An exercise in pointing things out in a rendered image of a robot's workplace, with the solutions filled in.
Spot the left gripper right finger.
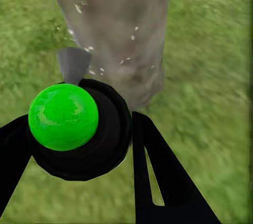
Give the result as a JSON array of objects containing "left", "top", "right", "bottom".
[{"left": 132, "top": 111, "right": 221, "bottom": 224}]

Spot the pesticide atomizer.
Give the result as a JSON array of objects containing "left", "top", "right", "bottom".
[{"left": 26, "top": 47, "right": 132, "bottom": 181}]

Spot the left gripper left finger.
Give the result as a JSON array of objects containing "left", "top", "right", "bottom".
[{"left": 0, "top": 114, "right": 32, "bottom": 217}]

